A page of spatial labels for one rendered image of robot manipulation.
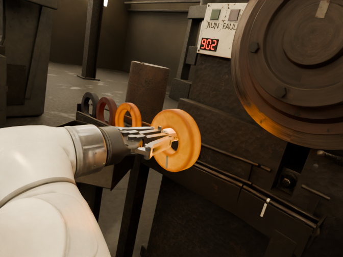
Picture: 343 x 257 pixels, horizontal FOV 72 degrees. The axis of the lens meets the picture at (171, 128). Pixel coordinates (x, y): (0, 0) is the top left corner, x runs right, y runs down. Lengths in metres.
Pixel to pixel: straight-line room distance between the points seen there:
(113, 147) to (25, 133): 0.14
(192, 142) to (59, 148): 0.28
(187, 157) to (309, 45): 0.33
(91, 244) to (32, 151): 0.15
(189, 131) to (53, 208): 0.33
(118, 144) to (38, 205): 0.20
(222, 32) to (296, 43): 0.42
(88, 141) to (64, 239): 0.18
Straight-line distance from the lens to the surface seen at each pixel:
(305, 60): 0.55
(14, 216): 0.27
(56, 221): 0.28
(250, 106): 0.69
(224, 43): 0.92
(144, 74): 3.34
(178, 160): 0.56
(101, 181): 0.80
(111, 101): 1.24
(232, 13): 0.93
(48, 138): 0.39
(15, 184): 0.35
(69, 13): 10.97
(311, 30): 0.57
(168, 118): 0.57
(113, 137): 0.44
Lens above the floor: 1.01
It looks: 16 degrees down
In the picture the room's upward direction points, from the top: 12 degrees clockwise
